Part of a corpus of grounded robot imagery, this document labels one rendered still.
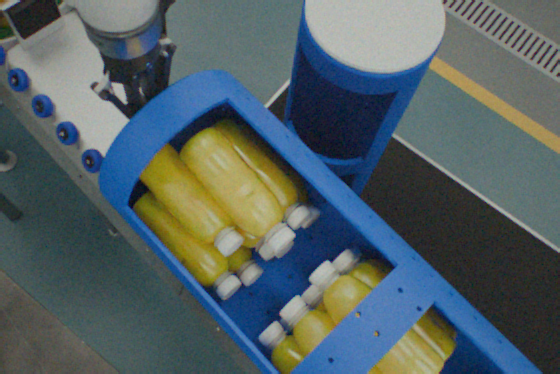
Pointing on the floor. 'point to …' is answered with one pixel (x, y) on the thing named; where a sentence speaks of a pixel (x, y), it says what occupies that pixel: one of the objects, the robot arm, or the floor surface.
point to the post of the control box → (8, 208)
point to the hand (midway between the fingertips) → (146, 114)
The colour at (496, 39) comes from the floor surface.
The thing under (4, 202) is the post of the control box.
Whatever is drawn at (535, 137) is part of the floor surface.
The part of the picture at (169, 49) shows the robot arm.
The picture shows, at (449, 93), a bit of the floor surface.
